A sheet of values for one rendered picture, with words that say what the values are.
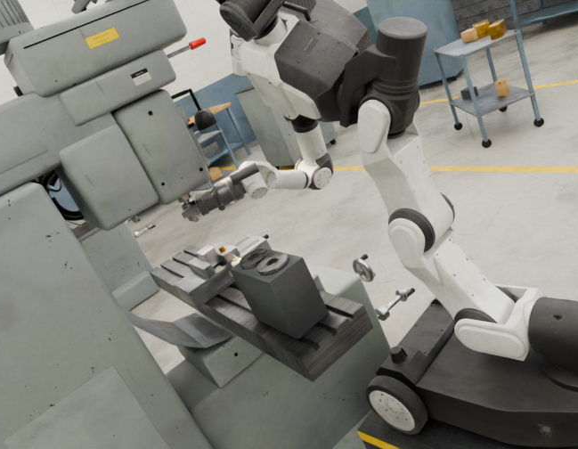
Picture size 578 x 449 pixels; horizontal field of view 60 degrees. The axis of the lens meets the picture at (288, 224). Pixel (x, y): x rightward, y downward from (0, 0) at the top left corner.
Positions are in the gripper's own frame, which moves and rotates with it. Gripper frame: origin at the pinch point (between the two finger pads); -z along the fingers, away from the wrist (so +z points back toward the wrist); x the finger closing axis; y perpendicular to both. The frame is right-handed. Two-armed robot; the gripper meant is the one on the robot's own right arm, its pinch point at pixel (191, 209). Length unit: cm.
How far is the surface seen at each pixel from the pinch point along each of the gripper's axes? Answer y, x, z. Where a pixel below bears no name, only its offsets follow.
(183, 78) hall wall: -23, -713, -6
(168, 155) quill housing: -20.5, 9.6, 3.5
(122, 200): -16.0, 19.4, -13.2
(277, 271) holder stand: 13, 47, 18
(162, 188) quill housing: -12.8, 12.3, -2.6
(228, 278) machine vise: 29.0, -1.1, -0.3
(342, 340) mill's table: 36, 53, 26
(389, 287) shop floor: 125, -102, 69
